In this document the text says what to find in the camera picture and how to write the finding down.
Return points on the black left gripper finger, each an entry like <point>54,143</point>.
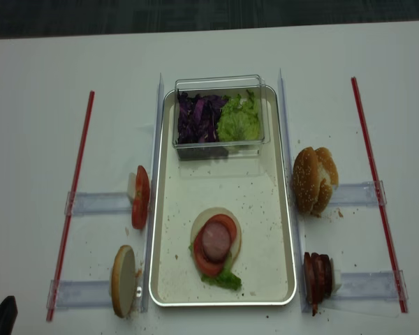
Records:
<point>8,315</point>

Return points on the shredded purple cabbage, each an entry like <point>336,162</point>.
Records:
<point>198,117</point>

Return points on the standing tomato slices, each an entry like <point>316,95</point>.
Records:
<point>141,199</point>

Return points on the tomato slice on tray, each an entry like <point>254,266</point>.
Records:
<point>215,239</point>

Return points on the lettuce leaf on tray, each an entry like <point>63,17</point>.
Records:
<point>227,279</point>

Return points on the pink meat patty on tray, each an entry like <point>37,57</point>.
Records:
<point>216,241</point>

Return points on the green lettuce in container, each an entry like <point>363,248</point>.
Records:
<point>239,119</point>

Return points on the standing meat slices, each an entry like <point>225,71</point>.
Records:
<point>319,279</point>

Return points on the standing bun slice left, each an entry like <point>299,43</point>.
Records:
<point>123,282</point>

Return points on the white metal tray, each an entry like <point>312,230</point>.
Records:
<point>252,189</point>

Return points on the bottom bun slice on tray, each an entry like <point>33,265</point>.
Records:
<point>221,215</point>

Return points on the clear plastic container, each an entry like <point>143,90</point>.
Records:
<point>223,86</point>

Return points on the white stopper block right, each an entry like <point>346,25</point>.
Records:
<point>336,277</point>

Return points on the sesame burger buns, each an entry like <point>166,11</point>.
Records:
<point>315,176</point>

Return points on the clear holder lower right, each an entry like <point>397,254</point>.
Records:
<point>366,293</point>

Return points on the clear holder upper right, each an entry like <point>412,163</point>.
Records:
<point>369,194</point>

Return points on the red strip right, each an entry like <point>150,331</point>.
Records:
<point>400,286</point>

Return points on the clear vertical rail left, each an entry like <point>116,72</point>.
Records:
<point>144,299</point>

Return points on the clear vertical rail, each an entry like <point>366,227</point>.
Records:
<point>288,166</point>
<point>144,299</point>

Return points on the clear vertical rail right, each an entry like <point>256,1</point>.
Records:
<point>288,166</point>

